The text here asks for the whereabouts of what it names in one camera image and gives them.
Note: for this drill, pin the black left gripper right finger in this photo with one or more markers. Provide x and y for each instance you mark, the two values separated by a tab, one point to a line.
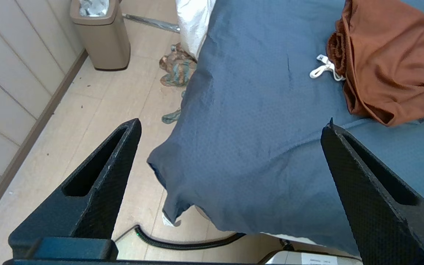
381	221

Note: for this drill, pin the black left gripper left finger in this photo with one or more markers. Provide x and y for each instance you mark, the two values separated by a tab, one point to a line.
87	213

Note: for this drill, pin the rust brown shorts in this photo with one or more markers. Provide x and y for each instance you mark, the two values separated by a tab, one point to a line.
388	55

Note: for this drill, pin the teal brown patterned slipper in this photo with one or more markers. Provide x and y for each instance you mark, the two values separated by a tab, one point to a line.
171	117

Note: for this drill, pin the blue bed sheet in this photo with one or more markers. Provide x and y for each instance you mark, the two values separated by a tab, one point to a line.
256	147

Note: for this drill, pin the brown trash bin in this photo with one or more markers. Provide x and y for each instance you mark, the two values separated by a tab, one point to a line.
105	44

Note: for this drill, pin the teal patterned cloth on floor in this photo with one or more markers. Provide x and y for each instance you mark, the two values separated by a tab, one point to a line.
178	68

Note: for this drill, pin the grey metal rod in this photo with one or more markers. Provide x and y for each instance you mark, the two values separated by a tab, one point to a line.
149	23

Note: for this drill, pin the white plastic bin bag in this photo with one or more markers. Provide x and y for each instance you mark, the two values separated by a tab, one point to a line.
93	7

